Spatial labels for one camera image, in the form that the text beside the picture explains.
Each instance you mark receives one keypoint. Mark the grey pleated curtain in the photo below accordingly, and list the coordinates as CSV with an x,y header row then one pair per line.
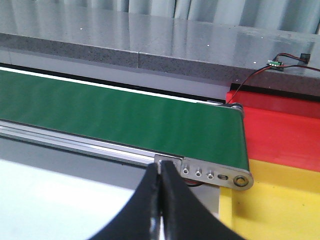
x,y
300,16

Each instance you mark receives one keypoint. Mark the green conveyor belt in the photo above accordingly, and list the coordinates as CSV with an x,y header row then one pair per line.
x,y
180,127

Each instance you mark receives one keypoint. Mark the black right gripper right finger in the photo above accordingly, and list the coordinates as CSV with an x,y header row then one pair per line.
x,y
184,216

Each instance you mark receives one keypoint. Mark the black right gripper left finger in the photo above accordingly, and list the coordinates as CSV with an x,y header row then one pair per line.
x,y
139,219

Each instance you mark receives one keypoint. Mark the red plastic tray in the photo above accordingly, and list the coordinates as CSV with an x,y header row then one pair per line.
x,y
280,130

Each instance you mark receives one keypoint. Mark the aluminium conveyor side rail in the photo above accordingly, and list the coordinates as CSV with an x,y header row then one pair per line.
x,y
76,144

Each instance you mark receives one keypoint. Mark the small green circuit board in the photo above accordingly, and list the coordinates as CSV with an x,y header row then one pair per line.
x,y
275,65

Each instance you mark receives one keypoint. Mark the yellow plastic tray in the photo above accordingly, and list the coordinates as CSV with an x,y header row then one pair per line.
x,y
283,204

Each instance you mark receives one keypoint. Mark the grey granite counter shelf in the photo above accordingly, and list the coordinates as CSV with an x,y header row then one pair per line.
x,y
184,56

